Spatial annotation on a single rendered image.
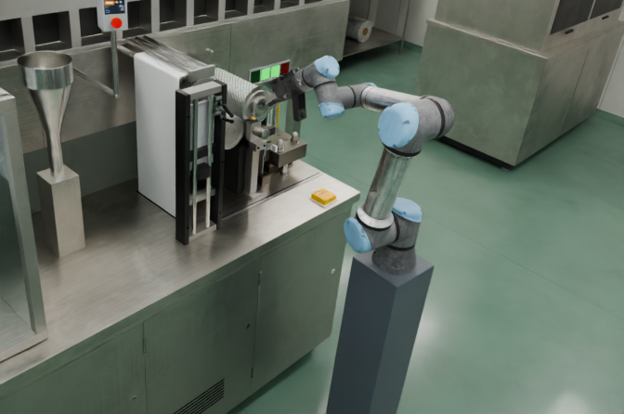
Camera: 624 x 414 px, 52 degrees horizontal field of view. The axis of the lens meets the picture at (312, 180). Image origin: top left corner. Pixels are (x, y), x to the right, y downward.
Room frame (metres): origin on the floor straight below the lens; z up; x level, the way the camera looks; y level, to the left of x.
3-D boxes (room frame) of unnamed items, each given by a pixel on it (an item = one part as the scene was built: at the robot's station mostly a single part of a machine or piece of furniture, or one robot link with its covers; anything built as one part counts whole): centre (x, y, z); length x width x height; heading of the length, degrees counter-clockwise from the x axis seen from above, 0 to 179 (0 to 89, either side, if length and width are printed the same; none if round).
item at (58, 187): (1.62, 0.76, 1.18); 0.14 x 0.14 x 0.57
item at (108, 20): (1.70, 0.60, 1.66); 0.07 x 0.07 x 0.10; 36
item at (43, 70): (1.62, 0.76, 1.50); 0.14 x 0.14 x 0.06
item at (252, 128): (2.06, 0.22, 1.05); 0.06 x 0.05 x 0.31; 51
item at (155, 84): (1.95, 0.56, 1.17); 0.34 x 0.05 x 0.54; 51
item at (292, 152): (2.36, 0.24, 1.00); 0.40 x 0.16 x 0.06; 51
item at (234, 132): (2.10, 0.40, 1.17); 0.26 x 0.12 x 0.12; 51
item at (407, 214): (1.75, -0.30, 1.07); 0.13 x 0.12 x 0.14; 126
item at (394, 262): (1.76, -0.31, 0.95); 0.15 x 0.15 x 0.10
